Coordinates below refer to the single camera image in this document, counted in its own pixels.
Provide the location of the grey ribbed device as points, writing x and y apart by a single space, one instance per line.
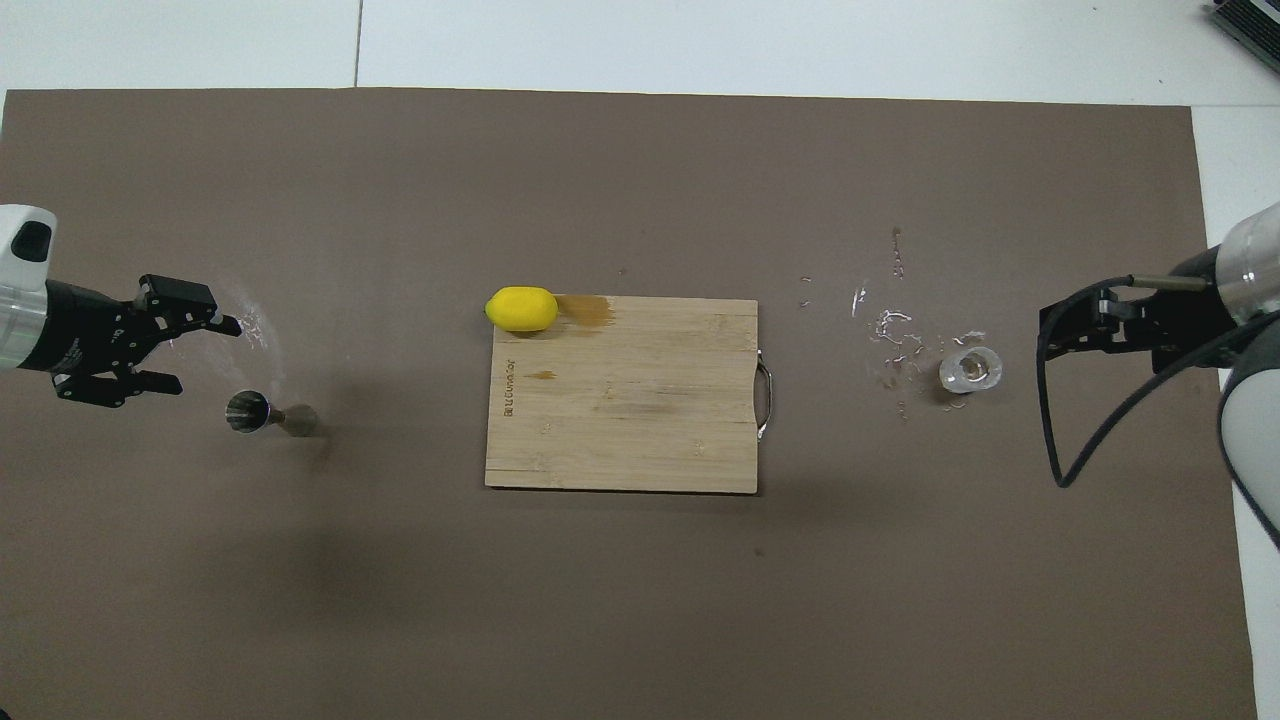
1255 25

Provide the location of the steel jigger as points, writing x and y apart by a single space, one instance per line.
246 412

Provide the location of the clear glass cup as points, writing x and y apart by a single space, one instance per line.
970 370

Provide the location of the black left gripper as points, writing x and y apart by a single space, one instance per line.
85 335

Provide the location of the brown table mat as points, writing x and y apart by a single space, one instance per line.
640 600

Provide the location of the yellow lemon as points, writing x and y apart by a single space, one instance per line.
520 308

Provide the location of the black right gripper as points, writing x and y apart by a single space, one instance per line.
1195 320

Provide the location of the wooden cutting board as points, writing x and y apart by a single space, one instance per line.
620 420

